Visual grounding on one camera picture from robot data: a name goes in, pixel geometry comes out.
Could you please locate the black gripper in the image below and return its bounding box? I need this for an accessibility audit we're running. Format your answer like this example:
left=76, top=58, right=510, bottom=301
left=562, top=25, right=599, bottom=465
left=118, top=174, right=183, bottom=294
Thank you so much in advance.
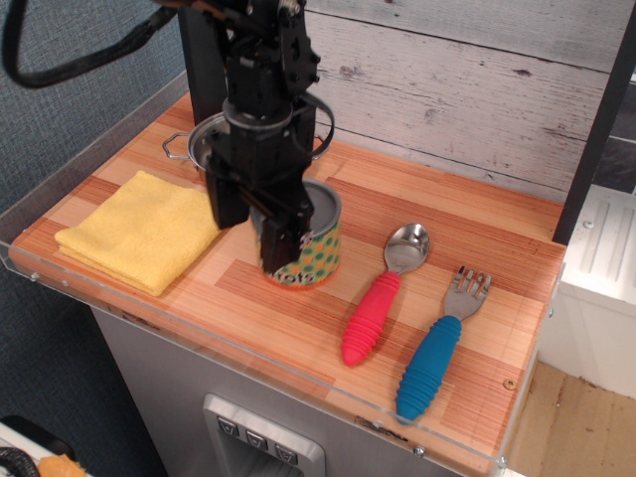
left=203, top=121, right=314, bottom=274

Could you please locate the peas and carrots can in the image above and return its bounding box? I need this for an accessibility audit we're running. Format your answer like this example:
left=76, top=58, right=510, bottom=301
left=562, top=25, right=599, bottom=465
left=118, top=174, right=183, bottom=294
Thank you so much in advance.
left=264, top=179, right=342, bottom=289

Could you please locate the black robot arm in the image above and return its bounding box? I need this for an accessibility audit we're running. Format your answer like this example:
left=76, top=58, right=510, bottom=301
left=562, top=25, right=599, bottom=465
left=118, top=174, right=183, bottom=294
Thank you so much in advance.
left=204, top=1, right=320, bottom=274

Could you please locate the stainless steel pot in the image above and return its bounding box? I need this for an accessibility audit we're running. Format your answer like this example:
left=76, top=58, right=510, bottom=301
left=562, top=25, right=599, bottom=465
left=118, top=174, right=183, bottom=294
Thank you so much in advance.
left=162, top=108, right=326, bottom=178

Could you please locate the folded yellow cloth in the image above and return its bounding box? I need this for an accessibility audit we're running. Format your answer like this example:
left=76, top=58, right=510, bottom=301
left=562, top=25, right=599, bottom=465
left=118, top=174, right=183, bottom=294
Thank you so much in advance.
left=55, top=171, right=220, bottom=297

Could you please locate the grey dispenser button panel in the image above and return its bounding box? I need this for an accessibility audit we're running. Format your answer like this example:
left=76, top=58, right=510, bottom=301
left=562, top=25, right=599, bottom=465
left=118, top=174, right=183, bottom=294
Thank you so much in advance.
left=203, top=394, right=327, bottom=476

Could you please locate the clear acrylic edge guard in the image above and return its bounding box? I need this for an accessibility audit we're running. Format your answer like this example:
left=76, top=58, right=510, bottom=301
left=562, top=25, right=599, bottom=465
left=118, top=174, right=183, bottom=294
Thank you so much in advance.
left=1, top=79, right=564, bottom=476

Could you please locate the orange object bottom left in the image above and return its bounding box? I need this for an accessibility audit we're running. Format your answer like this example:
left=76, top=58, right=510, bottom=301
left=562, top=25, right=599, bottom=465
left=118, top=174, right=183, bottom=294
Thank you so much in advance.
left=38, top=454, right=86, bottom=477

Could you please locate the white toy cabinet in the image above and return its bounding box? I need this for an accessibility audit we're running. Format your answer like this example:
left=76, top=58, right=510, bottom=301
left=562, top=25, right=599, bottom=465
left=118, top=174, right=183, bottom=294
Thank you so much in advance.
left=538, top=185, right=635, bottom=398

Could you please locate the red handled spoon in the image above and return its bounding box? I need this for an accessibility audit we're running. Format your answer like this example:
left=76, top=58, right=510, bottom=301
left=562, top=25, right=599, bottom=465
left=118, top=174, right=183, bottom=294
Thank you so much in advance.
left=341, top=223, right=430, bottom=367

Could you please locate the black left frame post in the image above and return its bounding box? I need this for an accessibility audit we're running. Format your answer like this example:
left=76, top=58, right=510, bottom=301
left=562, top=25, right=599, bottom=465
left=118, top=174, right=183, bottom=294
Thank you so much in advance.
left=178, top=8, right=228, bottom=125

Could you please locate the black frame post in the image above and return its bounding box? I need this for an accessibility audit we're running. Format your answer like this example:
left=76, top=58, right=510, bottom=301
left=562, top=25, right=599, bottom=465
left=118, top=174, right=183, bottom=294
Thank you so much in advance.
left=553, top=7, right=635, bottom=245
left=178, top=8, right=228, bottom=125

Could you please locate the blue handled fork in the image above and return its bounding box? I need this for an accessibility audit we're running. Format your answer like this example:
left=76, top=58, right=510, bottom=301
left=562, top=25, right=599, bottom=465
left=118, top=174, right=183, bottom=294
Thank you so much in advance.
left=396, top=266, right=492, bottom=422

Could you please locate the black braided cable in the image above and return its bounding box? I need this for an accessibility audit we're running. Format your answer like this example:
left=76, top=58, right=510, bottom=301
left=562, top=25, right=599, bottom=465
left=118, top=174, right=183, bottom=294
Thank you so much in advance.
left=1, top=0, right=190, bottom=90

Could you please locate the black right frame post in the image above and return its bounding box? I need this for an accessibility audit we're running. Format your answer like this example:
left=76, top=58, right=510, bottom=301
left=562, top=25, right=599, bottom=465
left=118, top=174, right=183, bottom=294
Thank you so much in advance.
left=553, top=7, right=635, bottom=245

